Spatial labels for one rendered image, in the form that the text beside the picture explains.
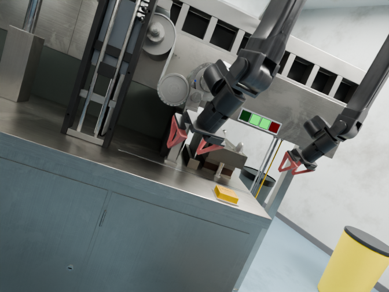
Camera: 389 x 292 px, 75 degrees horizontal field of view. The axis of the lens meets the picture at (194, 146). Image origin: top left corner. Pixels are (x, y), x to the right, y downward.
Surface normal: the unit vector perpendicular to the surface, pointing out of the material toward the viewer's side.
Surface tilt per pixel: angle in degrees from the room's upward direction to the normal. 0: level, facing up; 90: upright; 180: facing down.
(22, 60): 90
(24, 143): 90
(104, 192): 90
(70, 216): 90
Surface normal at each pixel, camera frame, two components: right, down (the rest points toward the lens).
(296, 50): 0.11, 0.22
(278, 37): 0.52, 0.42
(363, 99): -0.69, -0.23
